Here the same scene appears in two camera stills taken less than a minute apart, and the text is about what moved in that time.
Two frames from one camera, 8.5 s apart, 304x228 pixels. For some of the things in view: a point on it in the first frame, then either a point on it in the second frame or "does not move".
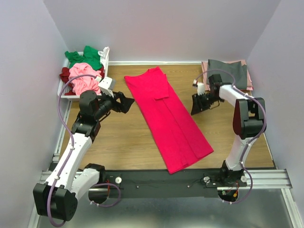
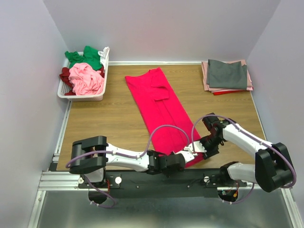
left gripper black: (126, 102) to (169, 173)
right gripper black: (197, 106) to (210, 152)
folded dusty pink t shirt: (205, 86) does not move
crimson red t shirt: (177, 142) does not move
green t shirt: (90, 56) does not move
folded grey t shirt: (232, 73) does not move
